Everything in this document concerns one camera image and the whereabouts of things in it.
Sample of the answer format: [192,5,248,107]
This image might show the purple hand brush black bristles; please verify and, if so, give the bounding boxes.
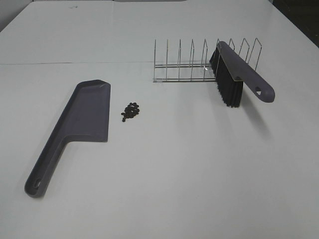
[209,41,275,108]

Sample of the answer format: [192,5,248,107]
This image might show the purple plastic dustpan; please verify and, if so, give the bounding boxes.
[24,80,111,198]

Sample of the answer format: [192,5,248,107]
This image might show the pile of coffee beans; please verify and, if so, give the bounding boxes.
[121,102,140,122]

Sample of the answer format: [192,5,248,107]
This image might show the metal wire dish rack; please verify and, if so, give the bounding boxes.
[152,37,262,84]

